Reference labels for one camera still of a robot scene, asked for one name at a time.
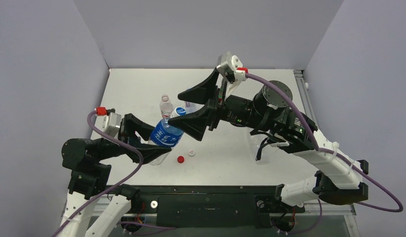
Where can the aluminium rail frame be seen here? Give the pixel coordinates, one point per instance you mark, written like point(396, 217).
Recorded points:
point(337, 100)

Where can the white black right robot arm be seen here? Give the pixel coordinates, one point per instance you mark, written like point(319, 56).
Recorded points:
point(266, 108)

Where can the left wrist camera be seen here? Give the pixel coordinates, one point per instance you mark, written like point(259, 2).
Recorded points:
point(111, 124)

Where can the blue white bottle cap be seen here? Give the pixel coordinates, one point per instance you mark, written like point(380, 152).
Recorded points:
point(177, 112)

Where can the red bottle cap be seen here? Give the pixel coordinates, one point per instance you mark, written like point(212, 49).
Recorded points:
point(180, 159)

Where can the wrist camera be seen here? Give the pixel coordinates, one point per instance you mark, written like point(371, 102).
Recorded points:
point(231, 68)
point(111, 124)

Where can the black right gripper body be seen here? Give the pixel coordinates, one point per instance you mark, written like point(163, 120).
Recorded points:
point(217, 106)

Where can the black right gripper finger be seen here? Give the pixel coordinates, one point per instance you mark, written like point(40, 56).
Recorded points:
point(202, 92)
point(194, 124)

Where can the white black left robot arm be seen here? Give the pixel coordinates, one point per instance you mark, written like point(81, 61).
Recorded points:
point(93, 208)

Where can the blue label clear bottle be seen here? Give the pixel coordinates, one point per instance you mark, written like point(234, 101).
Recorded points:
point(165, 135)

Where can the red label clear bottle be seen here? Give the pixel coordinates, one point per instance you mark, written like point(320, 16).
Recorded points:
point(166, 106)

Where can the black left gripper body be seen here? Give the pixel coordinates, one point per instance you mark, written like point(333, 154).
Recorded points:
point(123, 137)

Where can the clear unlabelled bottle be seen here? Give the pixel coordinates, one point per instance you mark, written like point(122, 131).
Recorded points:
point(258, 144)

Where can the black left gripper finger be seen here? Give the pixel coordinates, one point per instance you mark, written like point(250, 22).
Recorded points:
point(142, 128)
point(148, 152)

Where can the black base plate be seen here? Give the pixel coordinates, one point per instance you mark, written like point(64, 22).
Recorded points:
point(209, 206)

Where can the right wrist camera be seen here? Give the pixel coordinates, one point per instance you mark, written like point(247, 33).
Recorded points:
point(231, 68)

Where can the clear bottle white cap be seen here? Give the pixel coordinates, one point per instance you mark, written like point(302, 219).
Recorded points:
point(190, 107)

